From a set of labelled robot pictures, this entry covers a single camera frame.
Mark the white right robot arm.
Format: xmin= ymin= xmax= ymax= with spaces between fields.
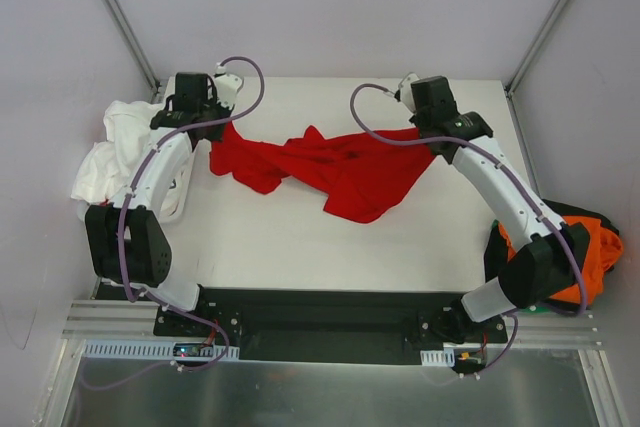
xmin=397 ymin=73 xmax=590 ymax=342

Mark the orange t-shirt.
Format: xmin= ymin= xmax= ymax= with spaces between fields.
xmin=485 ymin=215 xmax=624 ymax=306

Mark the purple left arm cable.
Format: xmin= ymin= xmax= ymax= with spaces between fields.
xmin=79 ymin=56 xmax=265 ymax=391

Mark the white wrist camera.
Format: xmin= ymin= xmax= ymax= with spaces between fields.
xmin=394 ymin=72 xmax=420 ymax=113
xmin=213 ymin=63 xmax=244 ymax=110

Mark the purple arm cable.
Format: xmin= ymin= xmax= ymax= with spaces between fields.
xmin=79 ymin=56 xmax=265 ymax=391
xmin=349 ymin=83 xmax=589 ymax=318

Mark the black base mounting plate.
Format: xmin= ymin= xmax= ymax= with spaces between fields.
xmin=153 ymin=288 xmax=508 ymax=365

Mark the small white cable duct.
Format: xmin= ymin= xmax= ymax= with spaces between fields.
xmin=420 ymin=348 xmax=455 ymax=368

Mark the green t-shirt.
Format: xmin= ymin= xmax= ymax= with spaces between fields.
xmin=529 ymin=303 xmax=552 ymax=313

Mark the white slotted cable duct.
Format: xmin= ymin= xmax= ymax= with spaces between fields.
xmin=84 ymin=340 xmax=240 ymax=363

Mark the left aluminium frame post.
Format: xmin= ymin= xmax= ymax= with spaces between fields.
xmin=102 ymin=0 xmax=162 ymax=100

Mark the black t-shirt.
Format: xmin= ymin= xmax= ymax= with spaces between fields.
xmin=484 ymin=200 xmax=621 ymax=281

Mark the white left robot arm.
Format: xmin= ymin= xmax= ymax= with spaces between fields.
xmin=85 ymin=66 xmax=243 ymax=336

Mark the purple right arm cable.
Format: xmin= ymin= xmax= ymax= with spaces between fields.
xmin=349 ymin=83 xmax=589 ymax=318

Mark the aluminium front rail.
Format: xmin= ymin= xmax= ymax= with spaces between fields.
xmin=62 ymin=300 xmax=605 ymax=349

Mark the white daisy print t-shirt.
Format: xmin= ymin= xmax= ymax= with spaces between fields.
xmin=70 ymin=101 xmax=193 ymax=223

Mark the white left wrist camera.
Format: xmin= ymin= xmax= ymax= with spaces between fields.
xmin=213 ymin=63 xmax=244 ymax=110

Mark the right aluminium frame post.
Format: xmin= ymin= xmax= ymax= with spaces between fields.
xmin=505 ymin=0 xmax=573 ymax=99

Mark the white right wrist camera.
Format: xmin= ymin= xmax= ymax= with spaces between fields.
xmin=394 ymin=72 xmax=420 ymax=113

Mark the aluminium frame post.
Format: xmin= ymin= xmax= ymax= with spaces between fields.
xmin=102 ymin=0 xmax=162 ymax=100
xmin=505 ymin=0 xmax=573 ymax=99

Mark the red t-shirt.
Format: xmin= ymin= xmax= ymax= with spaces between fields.
xmin=209 ymin=125 xmax=435 ymax=224

